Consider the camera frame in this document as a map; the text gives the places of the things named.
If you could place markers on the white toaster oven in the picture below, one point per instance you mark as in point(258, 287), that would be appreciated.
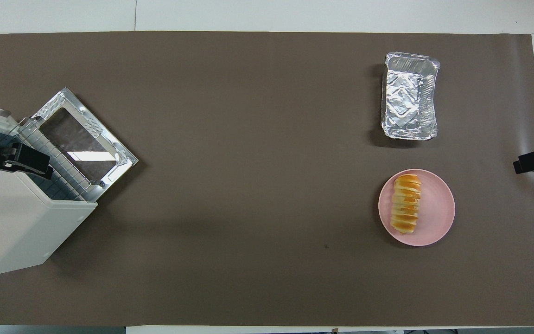
point(12, 222)

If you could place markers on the brown table mat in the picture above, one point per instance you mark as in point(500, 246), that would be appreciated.
point(267, 195)

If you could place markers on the sliced bread loaf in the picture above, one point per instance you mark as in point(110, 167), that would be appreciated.
point(406, 204)

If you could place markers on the pink plate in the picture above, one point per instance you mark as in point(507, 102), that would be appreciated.
point(434, 208)

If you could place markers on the glass oven door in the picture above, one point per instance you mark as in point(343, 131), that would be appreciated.
point(86, 148)

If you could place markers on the aluminium foil tray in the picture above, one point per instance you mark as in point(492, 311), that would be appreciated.
point(408, 97)

